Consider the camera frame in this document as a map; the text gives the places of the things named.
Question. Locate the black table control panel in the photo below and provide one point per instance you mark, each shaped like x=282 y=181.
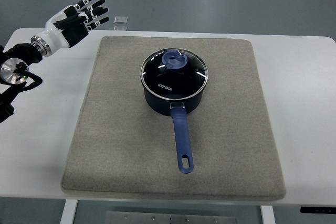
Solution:
x=318 y=210

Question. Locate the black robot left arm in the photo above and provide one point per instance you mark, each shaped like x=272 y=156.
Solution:
x=16 y=75

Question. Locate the white table leg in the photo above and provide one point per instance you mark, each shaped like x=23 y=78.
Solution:
x=69 y=211
x=267 y=213

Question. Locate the grey metal base plate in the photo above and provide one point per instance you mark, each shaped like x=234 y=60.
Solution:
x=139 y=217

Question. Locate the dark blue saucepan blue handle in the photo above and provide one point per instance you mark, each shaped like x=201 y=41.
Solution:
x=178 y=111

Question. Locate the white left table leg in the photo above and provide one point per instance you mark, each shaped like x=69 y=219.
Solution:
x=69 y=211

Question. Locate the lower metal floor plate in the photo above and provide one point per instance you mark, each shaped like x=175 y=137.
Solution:
x=120 y=28

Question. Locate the glass pot lid blue knob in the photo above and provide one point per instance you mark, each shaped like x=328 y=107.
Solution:
x=174 y=74

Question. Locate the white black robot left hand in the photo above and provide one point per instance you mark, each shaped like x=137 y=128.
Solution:
x=69 y=26

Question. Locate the white right table leg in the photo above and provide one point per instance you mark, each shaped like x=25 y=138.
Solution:
x=267 y=213

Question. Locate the beige fabric mat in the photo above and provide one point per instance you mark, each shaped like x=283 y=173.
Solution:
x=223 y=150

